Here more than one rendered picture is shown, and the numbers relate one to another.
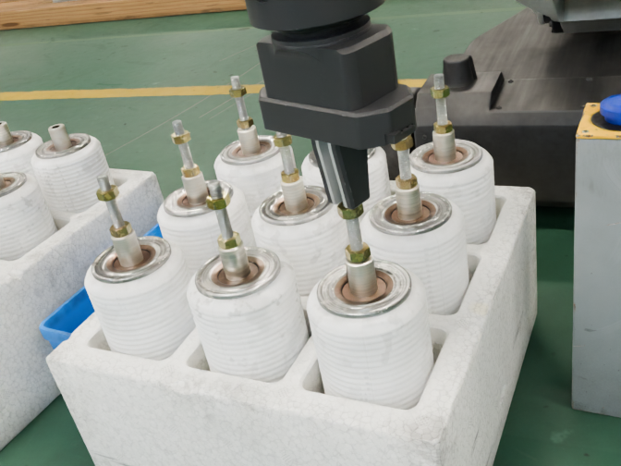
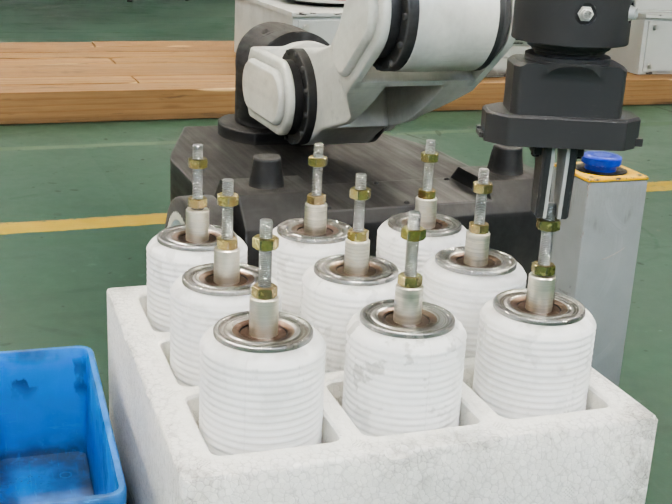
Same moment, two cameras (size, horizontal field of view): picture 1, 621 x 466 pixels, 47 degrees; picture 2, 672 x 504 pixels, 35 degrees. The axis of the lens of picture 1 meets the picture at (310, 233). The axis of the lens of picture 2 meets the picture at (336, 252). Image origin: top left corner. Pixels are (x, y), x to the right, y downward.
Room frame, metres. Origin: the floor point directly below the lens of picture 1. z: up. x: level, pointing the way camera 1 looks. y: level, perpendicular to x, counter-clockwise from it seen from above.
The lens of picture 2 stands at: (0.06, 0.72, 0.57)
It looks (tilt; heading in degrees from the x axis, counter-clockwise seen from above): 18 degrees down; 309
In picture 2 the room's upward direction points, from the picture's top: 3 degrees clockwise
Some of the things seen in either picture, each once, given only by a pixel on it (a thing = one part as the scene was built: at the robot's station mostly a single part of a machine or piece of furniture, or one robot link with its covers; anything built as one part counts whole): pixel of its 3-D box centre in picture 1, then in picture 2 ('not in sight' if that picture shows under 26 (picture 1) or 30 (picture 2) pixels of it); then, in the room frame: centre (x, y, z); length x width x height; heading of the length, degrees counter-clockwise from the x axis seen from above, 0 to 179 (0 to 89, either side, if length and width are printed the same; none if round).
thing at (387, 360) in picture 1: (378, 374); (527, 407); (0.46, -0.03, 0.16); 0.10 x 0.10 x 0.18
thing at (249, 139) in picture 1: (249, 141); (197, 225); (0.78, 0.05, 0.26); 0.02 x 0.02 x 0.03
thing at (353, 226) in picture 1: (354, 232); (545, 248); (0.46, -0.03, 0.30); 0.01 x 0.01 x 0.08
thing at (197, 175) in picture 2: (241, 108); (197, 183); (0.78, 0.05, 0.31); 0.01 x 0.01 x 0.08
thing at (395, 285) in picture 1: (363, 288); (538, 307); (0.46, -0.03, 0.25); 0.08 x 0.08 x 0.01
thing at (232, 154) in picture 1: (251, 151); (197, 238); (0.78, 0.05, 0.25); 0.08 x 0.08 x 0.01
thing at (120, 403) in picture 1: (322, 332); (347, 433); (0.62, 0.01, 0.09); 0.39 x 0.39 x 0.18; 59
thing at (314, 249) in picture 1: (311, 280); (350, 364); (0.62, 0.01, 0.16); 0.10 x 0.10 x 0.18
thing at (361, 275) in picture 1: (361, 275); (540, 293); (0.46, -0.03, 0.26); 0.02 x 0.02 x 0.03
